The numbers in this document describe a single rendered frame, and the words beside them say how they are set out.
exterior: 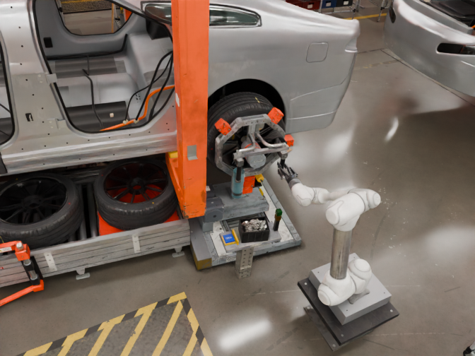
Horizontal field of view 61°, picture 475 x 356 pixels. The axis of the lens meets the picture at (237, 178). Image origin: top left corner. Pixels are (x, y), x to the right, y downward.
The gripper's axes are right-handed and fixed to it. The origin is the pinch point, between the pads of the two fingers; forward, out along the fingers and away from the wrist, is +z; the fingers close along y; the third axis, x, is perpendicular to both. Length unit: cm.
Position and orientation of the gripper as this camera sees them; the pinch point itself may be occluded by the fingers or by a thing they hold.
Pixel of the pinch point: (281, 164)
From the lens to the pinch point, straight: 298.9
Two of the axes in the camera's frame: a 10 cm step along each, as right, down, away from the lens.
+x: 0.7, -7.5, -6.6
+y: 9.4, -1.7, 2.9
